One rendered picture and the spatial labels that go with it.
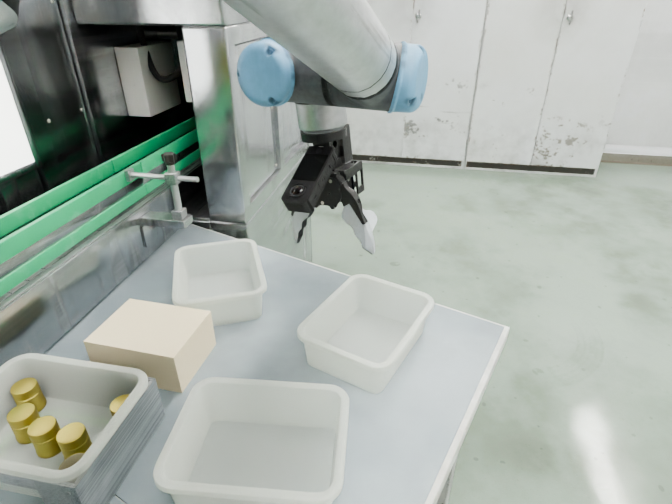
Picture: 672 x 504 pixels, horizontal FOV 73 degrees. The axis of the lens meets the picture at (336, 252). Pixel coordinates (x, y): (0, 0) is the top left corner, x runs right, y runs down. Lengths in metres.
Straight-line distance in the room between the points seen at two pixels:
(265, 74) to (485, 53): 3.34
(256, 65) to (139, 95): 0.88
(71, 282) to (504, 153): 3.52
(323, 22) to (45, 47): 0.97
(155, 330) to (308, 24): 0.59
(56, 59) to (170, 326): 0.73
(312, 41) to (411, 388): 0.57
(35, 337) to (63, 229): 0.20
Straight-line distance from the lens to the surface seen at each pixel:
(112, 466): 0.69
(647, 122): 4.74
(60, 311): 0.98
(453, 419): 0.75
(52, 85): 1.28
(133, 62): 1.42
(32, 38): 1.25
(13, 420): 0.78
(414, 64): 0.53
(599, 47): 4.00
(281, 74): 0.56
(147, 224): 1.13
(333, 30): 0.38
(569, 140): 4.10
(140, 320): 0.85
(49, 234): 0.96
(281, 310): 0.93
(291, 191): 0.66
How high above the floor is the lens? 1.31
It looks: 30 degrees down
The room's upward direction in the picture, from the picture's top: straight up
